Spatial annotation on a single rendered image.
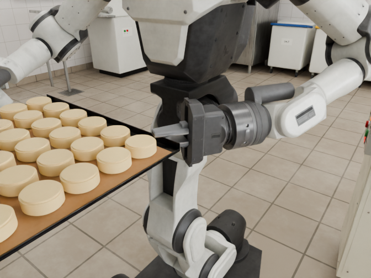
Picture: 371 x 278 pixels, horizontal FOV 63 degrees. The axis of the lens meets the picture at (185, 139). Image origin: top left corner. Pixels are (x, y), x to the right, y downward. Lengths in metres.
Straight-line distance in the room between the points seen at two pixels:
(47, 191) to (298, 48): 4.68
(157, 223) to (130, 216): 1.02
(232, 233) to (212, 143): 0.86
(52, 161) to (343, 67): 0.58
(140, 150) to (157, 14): 0.34
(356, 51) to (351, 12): 0.08
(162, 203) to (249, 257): 0.70
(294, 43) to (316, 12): 4.24
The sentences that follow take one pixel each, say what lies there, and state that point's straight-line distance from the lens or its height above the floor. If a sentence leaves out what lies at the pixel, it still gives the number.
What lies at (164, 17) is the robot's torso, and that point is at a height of 1.22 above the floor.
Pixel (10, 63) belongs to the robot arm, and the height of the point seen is 1.10.
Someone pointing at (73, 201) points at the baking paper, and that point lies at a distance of 0.41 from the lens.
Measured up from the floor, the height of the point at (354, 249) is 0.28.
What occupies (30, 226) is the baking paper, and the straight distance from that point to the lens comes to 0.39.
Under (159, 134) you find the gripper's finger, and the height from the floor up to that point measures 1.06.
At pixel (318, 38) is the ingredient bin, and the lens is 4.83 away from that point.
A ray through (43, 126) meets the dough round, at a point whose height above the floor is 1.06.
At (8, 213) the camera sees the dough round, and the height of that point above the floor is 1.06.
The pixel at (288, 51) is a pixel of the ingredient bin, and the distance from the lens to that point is 4.97.
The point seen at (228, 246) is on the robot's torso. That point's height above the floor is 0.34.
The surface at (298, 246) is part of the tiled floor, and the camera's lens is 1.87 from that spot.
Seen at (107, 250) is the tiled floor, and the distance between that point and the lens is 1.80.
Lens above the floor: 1.28
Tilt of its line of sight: 27 degrees down
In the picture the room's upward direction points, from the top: straight up
